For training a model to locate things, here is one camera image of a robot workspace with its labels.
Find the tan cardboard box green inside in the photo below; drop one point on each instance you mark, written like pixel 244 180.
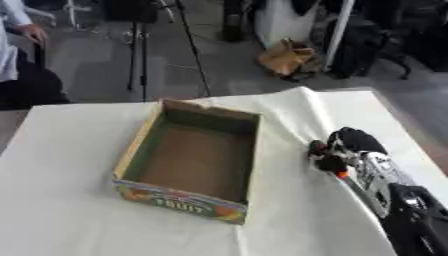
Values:
pixel 192 160

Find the silver and black right robot arm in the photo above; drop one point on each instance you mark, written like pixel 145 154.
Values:
pixel 402 203

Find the white pole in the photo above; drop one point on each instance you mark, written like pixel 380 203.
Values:
pixel 339 33

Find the brown paper bag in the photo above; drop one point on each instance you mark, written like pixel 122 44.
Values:
pixel 288 59

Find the person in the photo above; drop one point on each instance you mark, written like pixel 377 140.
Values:
pixel 23 56

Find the small orange object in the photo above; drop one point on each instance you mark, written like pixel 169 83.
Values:
pixel 342 173

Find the black tripod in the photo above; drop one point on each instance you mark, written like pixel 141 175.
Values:
pixel 153 46

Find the black office chair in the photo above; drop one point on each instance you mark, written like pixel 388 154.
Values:
pixel 373 43

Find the person's hand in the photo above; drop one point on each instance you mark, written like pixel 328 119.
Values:
pixel 33 32

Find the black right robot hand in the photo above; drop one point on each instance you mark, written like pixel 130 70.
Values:
pixel 353 142

